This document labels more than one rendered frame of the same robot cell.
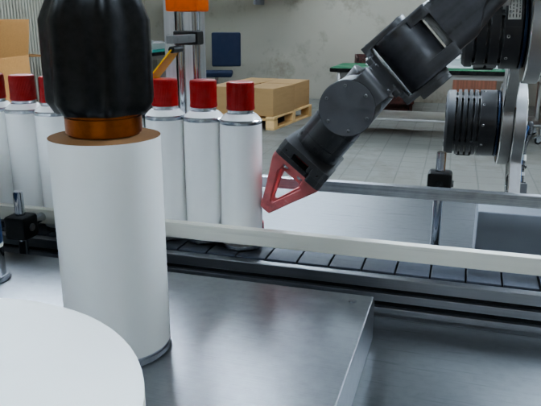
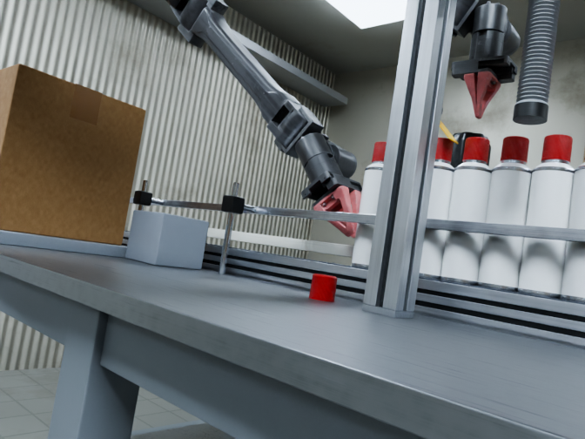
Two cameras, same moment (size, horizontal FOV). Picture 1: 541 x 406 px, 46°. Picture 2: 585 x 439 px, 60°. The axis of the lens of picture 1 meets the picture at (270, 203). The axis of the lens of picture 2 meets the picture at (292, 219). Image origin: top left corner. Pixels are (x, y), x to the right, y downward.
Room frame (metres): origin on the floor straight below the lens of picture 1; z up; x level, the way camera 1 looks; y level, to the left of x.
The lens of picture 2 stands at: (1.55, 0.27, 0.88)
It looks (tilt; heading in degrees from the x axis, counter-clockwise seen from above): 4 degrees up; 206
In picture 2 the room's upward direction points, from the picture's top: 9 degrees clockwise
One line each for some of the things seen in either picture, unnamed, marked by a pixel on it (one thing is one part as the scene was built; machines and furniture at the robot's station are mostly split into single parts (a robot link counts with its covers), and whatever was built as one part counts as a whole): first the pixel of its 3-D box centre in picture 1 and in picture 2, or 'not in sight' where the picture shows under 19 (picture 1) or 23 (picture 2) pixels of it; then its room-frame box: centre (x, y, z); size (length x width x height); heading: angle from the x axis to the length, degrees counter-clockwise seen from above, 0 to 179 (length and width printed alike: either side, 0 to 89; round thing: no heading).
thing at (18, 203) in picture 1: (31, 233); not in sight; (0.78, 0.31, 0.89); 0.06 x 0.03 x 0.12; 163
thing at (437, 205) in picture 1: (437, 218); (237, 230); (0.77, -0.21, 0.91); 0.07 x 0.03 x 0.17; 163
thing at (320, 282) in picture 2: not in sight; (323, 287); (0.92, 0.03, 0.85); 0.03 x 0.03 x 0.03
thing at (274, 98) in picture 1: (262, 101); not in sight; (7.46, 0.10, 0.22); 1.26 x 0.93 x 0.44; 163
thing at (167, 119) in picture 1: (167, 159); (433, 207); (0.80, 0.13, 0.98); 0.05 x 0.05 x 0.20
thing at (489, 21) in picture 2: not in sight; (490, 24); (0.60, 0.15, 1.36); 0.07 x 0.06 x 0.07; 166
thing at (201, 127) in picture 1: (204, 161); not in sight; (0.79, 0.08, 0.98); 0.05 x 0.05 x 0.20
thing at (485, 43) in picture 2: not in sight; (485, 55); (0.60, 0.15, 1.30); 0.10 x 0.07 x 0.07; 75
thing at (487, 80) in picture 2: not in sight; (474, 93); (0.60, 0.14, 1.23); 0.07 x 0.07 x 0.09; 75
